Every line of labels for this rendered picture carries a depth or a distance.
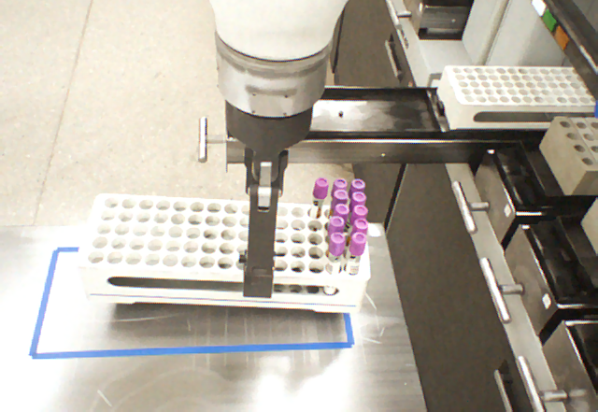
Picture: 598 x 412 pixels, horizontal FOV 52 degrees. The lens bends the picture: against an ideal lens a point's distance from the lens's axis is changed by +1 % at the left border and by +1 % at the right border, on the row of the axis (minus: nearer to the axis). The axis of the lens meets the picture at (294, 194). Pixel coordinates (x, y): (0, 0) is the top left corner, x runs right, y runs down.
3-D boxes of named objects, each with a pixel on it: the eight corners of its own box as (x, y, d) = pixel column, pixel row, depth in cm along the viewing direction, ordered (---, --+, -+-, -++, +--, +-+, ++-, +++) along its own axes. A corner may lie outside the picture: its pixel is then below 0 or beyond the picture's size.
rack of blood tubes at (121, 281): (356, 241, 74) (363, 206, 69) (362, 313, 67) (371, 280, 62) (105, 228, 72) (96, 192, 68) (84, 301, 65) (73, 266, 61)
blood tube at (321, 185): (318, 244, 72) (333, 180, 64) (310, 252, 71) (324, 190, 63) (306, 236, 73) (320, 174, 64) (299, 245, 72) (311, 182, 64)
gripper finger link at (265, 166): (280, 137, 54) (281, 149, 49) (277, 193, 56) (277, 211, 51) (253, 135, 54) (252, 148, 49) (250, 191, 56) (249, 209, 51)
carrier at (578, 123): (597, 202, 87) (618, 172, 83) (583, 202, 87) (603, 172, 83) (565, 147, 95) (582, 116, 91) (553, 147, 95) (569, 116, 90)
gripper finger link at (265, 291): (276, 250, 59) (275, 257, 58) (271, 292, 64) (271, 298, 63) (244, 248, 59) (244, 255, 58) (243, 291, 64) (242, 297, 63)
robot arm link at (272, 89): (207, 58, 43) (209, 122, 48) (335, 67, 44) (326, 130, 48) (220, -8, 50) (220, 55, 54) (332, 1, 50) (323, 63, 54)
